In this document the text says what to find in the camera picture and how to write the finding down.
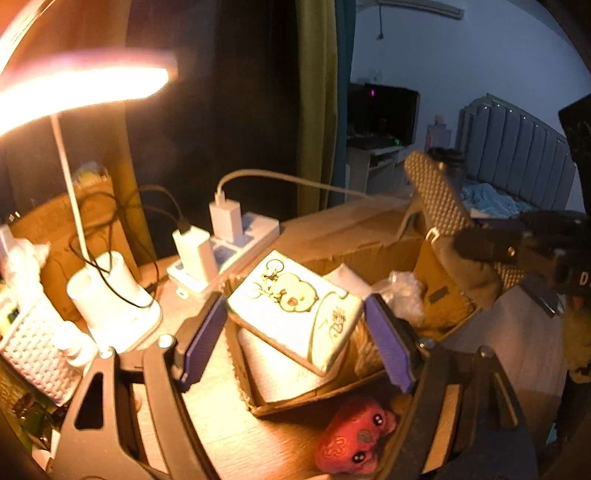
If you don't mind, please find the grey dotted glove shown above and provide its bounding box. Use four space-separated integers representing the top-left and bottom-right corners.
396 151 526 293

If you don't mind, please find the pink plush toy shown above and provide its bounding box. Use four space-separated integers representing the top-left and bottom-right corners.
315 396 399 475

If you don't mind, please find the clear plastic bag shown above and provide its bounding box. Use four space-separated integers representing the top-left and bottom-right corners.
372 271 425 327

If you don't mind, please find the white towel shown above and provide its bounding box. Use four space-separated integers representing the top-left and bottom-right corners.
238 264 370 403

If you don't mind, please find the cartoon print white cloth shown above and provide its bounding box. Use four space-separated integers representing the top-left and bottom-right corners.
226 250 363 377

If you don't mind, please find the blue blanket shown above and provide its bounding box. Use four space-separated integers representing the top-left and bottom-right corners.
460 182 534 219

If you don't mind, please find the grey bed headboard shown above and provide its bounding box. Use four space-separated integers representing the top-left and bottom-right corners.
456 94 576 210

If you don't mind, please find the steel travel mug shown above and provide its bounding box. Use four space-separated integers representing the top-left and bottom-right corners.
428 147 467 181

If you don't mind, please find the white woven basket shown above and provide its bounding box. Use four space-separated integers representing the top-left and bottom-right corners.
1 296 82 406

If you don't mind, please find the white desk lamp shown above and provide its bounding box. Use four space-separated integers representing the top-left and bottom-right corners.
0 49 180 354

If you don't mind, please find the clear water bottle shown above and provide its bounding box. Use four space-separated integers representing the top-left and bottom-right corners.
425 115 452 151

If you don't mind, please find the brown cardboard box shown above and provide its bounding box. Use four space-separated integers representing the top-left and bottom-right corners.
224 196 451 418

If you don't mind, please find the black computer monitor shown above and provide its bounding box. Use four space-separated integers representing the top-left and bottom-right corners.
346 83 421 150

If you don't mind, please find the brown cardboard carton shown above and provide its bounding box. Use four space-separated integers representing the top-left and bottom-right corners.
10 175 141 325

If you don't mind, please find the white air conditioner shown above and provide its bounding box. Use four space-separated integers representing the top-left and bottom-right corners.
356 0 465 20

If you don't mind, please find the white power strip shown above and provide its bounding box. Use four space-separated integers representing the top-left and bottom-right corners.
167 212 280 297

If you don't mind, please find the yellow curtain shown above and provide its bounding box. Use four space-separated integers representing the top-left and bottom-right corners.
294 0 340 217

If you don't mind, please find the white charger with black cable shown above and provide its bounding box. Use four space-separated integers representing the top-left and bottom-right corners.
68 184 219 309

